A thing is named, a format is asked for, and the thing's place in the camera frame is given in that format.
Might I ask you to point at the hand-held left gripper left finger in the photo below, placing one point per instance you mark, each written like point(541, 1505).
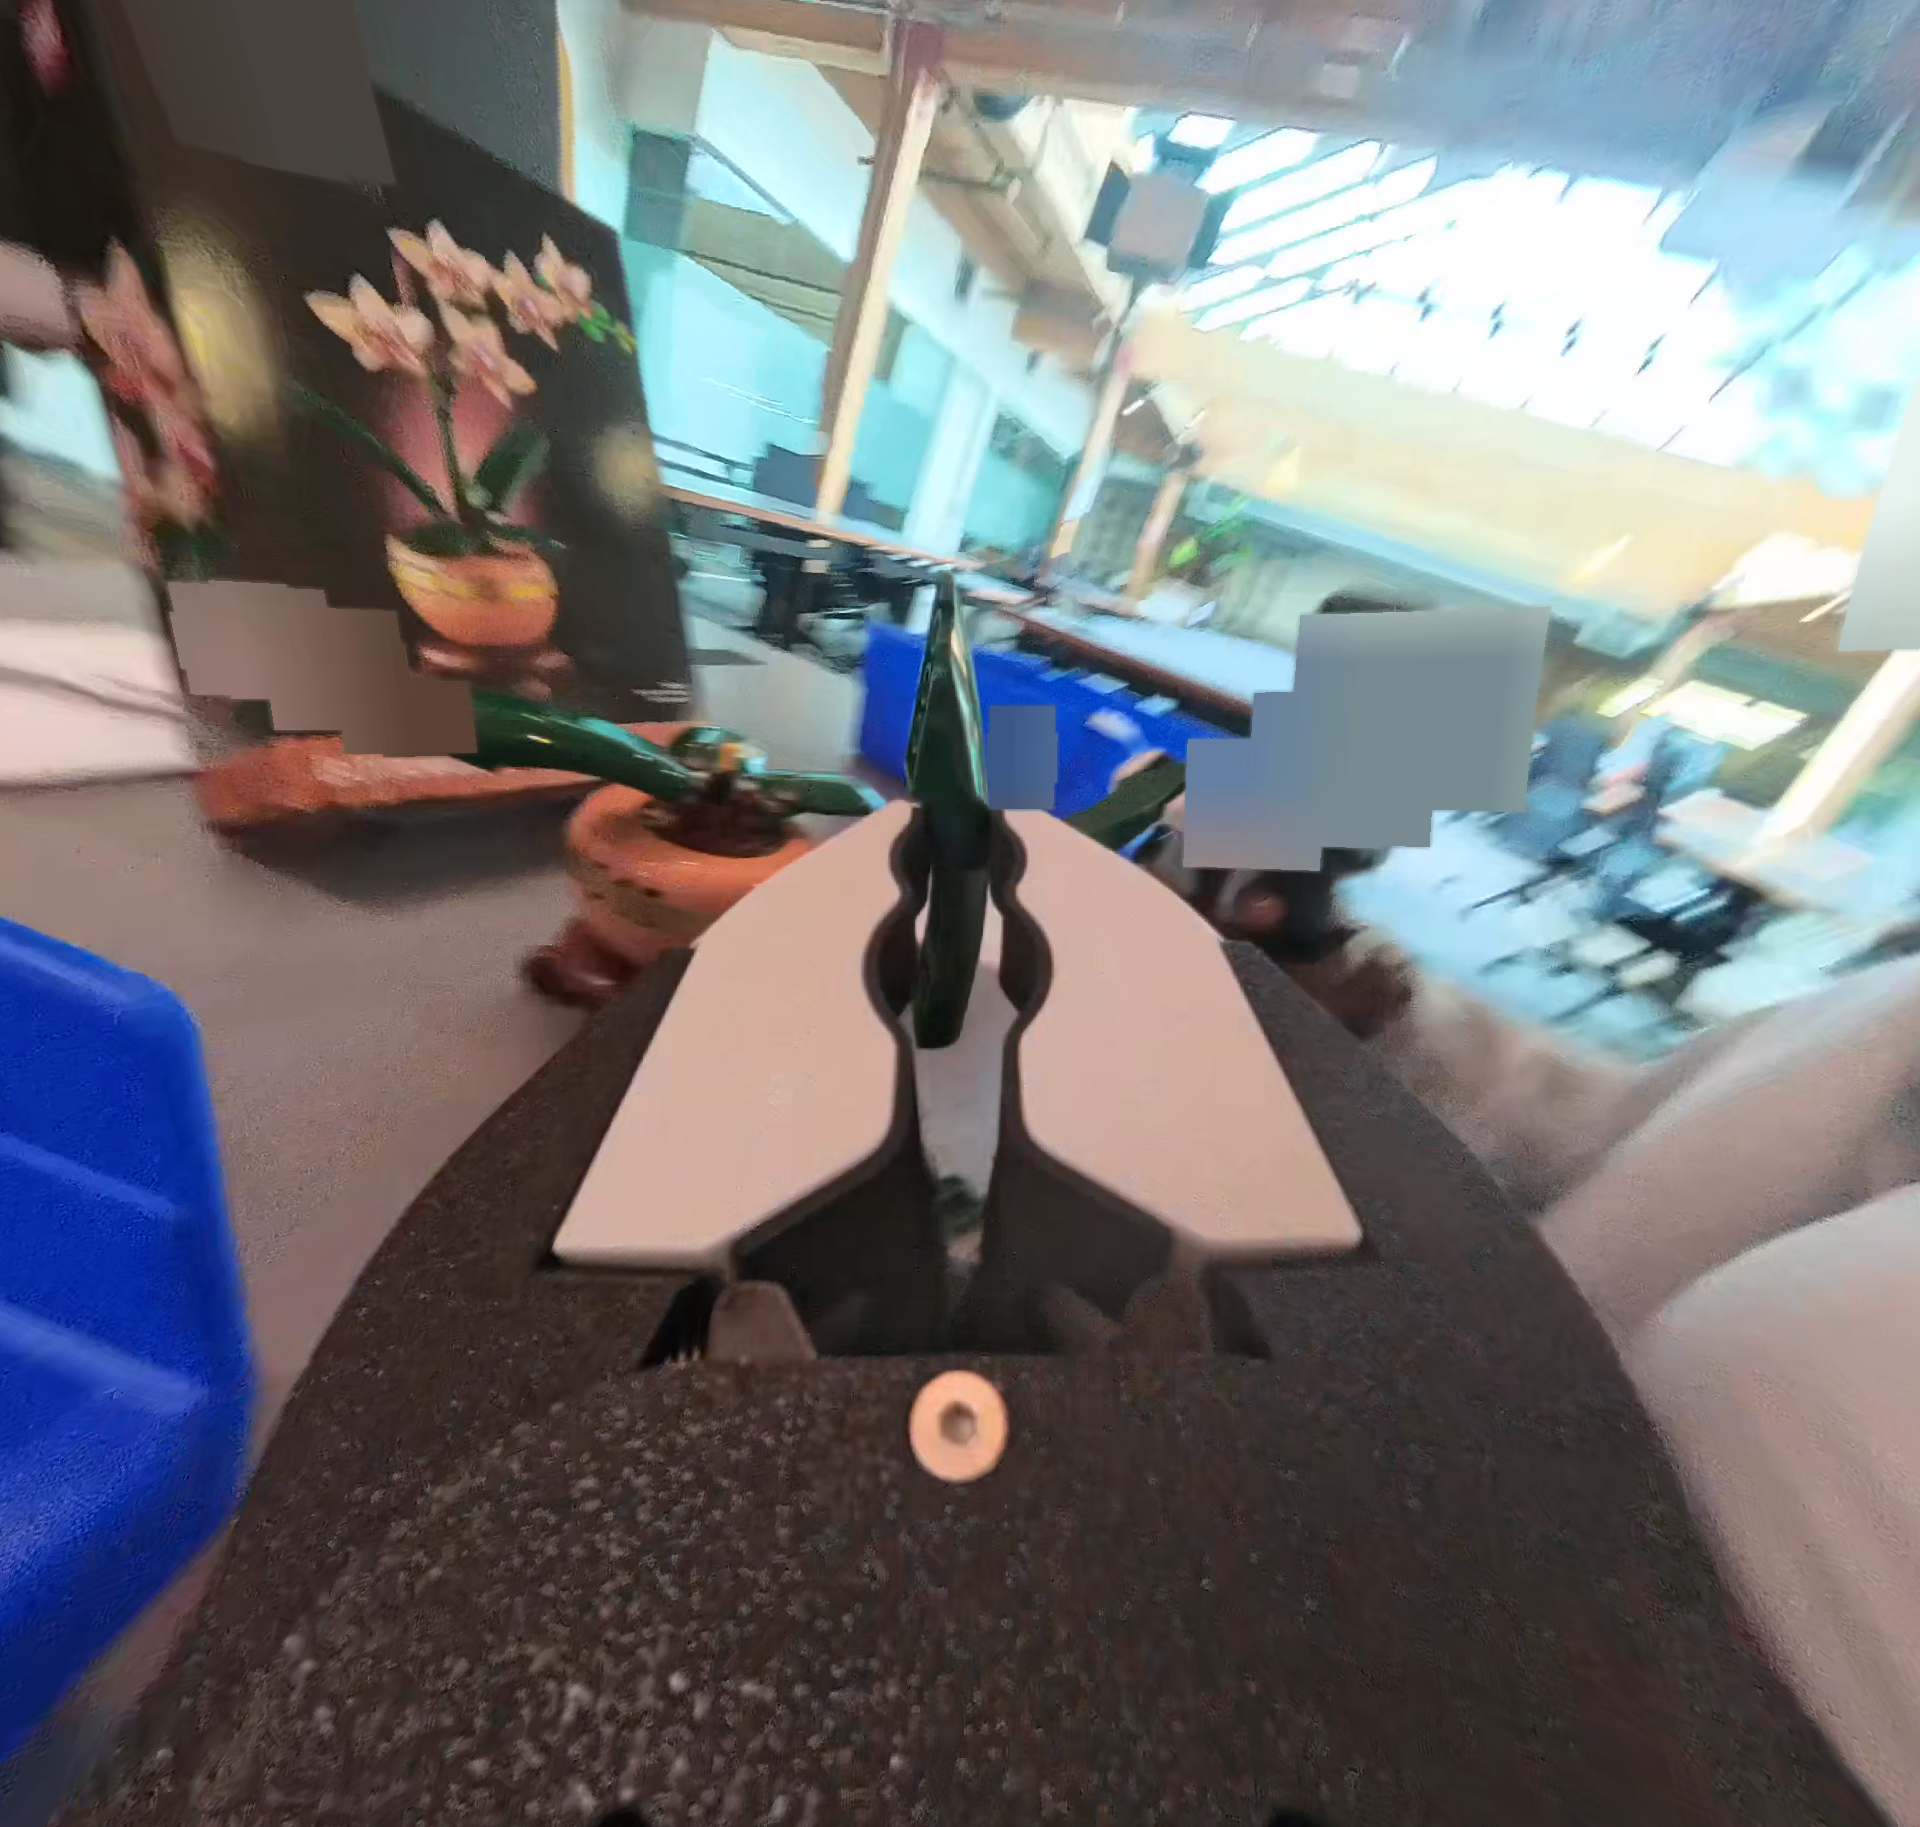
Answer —
point(720, 1093)

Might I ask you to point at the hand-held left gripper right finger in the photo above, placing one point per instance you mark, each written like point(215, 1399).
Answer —
point(1186, 1093)

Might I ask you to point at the dark orchid print box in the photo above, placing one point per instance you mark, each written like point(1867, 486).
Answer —
point(495, 359)

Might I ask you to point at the grey desk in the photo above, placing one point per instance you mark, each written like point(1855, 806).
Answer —
point(375, 988)

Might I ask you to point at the pink toy flower pot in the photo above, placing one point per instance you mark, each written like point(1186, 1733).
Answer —
point(660, 867)

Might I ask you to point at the blue storage bin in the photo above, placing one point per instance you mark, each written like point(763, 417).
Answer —
point(106, 1257)
point(1036, 676)

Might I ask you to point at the person's right hand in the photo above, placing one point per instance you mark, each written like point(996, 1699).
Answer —
point(1368, 990)

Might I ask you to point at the person's right forearm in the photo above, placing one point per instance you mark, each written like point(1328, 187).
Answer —
point(1651, 1107)

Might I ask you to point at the dark green toy leaf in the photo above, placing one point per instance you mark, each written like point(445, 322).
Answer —
point(947, 807)

